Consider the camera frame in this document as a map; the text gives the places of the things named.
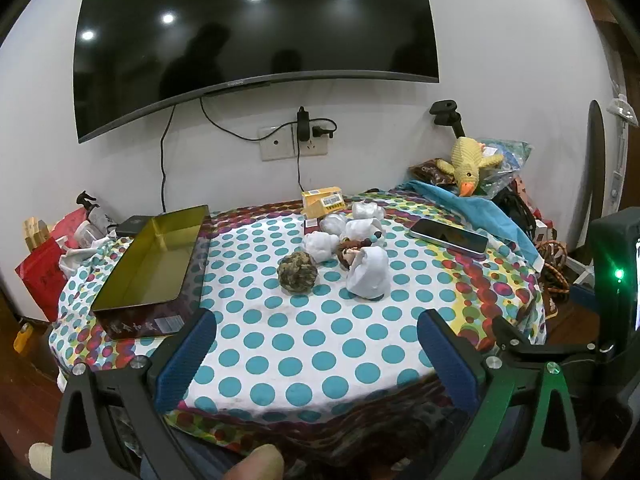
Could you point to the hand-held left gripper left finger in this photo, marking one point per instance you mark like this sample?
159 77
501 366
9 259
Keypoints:
182 365

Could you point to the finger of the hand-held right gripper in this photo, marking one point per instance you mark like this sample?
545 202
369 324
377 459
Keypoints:
520 342

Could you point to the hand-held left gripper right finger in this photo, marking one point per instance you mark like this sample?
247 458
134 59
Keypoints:
450 365

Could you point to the gold metal tin box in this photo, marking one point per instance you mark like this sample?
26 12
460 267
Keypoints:
150 265

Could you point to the large white sock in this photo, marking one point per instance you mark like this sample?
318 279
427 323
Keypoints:
370 272

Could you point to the brown woven ball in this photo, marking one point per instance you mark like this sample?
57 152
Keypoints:
297 272

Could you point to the brown toy figurine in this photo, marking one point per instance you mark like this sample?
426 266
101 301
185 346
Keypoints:
348 252

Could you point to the small white sock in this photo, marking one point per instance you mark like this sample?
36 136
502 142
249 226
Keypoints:
361 229

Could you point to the red cigarette pack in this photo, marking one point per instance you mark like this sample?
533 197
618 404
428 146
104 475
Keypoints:
310 224

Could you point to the person's left hand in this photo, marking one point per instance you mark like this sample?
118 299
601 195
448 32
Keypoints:
257 464

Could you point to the black bag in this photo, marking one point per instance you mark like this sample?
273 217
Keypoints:
515 207

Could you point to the black smartphone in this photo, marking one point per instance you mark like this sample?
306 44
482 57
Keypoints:
449 235

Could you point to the polka dot tablecloth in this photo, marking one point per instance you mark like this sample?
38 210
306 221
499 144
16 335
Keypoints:
310 330

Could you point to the teal cloth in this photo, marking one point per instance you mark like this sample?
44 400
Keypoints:
480 205

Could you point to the clear plastic bag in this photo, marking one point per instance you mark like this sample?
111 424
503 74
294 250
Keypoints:
510 155

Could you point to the white plastic bag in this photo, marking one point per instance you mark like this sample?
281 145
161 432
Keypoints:
75 257

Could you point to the small yellow device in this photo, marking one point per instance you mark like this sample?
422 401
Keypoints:
23 340

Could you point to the red paper bag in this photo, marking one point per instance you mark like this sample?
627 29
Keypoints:
42 270

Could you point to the yellow duck plush toy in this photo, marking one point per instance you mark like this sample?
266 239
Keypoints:
467 162

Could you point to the brown patterned pouch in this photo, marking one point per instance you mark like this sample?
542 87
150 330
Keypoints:
425 169

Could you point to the wooden sticks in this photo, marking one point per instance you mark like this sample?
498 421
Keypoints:
35 232

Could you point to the black power adapter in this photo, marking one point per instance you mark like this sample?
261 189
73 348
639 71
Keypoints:
303 122

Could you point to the black webcam on mount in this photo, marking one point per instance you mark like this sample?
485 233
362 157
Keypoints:
447 112

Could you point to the white wall socket plate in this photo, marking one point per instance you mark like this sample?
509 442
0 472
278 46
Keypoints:
277 145

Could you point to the black wall television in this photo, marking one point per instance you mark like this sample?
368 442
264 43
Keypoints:
250 35

